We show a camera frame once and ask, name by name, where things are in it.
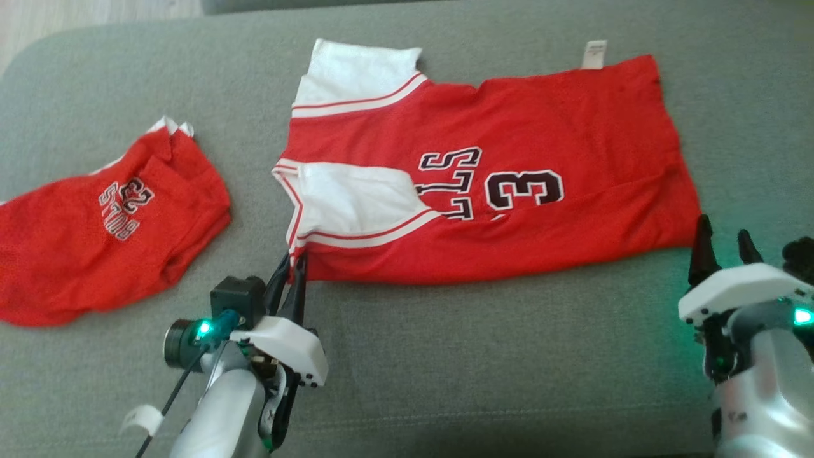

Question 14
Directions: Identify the white left cable label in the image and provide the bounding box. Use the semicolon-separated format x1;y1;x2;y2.
121;404;165;437

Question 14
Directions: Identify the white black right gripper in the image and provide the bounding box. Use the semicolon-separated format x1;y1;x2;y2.
677;214;814;327

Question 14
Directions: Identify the red white basketball jersey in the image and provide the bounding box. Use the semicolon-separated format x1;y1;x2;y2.
272;38;702;285

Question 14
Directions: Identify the red mesh printed garment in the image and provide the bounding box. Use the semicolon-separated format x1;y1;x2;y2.
0;116;233;327

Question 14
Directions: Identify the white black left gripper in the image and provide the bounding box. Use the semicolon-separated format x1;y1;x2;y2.
229;253;329;389

